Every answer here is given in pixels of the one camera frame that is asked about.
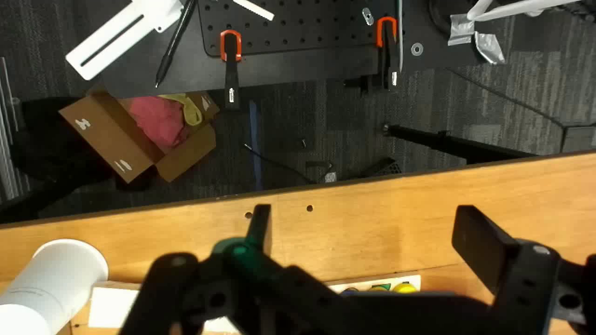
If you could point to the white paper cup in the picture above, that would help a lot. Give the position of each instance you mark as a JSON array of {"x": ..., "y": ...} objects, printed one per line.
[{"x": 52, "y": 285}]

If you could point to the small metal washer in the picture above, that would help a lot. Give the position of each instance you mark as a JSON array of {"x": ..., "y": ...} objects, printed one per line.
[{"x": 415, "y": 47}]

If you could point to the open brown cardboard box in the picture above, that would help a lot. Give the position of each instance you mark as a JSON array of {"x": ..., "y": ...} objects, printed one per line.
[{"x": 108, "y": 133}]

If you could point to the wooden toy board with pegs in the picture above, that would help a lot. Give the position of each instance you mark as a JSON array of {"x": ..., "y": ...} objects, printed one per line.
[{"x": 378, "y": 285}]

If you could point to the pink cloth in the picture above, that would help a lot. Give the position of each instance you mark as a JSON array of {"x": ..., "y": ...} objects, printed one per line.
[{"x": 158, "y": 122}]

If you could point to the orange black bar clamp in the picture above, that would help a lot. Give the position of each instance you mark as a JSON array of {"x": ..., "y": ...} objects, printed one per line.
[
  {"x": 387, "y": 49},
  {"x": 231, "y": 62}
]

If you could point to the white stand with taped feet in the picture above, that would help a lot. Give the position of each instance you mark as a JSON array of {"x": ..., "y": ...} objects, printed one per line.
[{"x": 490, "y": 25}]

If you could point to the long white flat board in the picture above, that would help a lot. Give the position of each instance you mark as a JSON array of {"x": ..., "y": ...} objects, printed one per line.
[{"x": 113, "y": 306}]

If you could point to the thin black rod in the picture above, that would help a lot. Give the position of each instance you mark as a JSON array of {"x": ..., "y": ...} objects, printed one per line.
[{"x": 173, "y": 47}]

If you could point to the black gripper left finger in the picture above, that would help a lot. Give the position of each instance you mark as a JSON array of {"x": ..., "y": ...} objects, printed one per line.
[{"x": 261, "y": 226}]

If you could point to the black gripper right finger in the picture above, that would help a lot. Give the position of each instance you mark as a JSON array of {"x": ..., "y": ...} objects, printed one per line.
[{"x": 495, "y": 254}]

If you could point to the white slotted metal bracket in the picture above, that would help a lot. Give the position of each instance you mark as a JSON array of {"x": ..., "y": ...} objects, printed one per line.
[{"x": 113, "y": 40}]

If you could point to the black perforated breadboard plate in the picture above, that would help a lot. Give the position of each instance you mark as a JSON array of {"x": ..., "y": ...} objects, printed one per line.
[{"x": 309, "y": 30}]

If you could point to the blue tape strip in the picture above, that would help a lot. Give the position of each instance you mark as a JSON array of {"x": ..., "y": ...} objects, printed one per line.
[{"x": 253, "y": 146}]

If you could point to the green round knob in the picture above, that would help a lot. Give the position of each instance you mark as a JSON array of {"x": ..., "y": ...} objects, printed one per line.
[{"x": 235, "y": 252}]

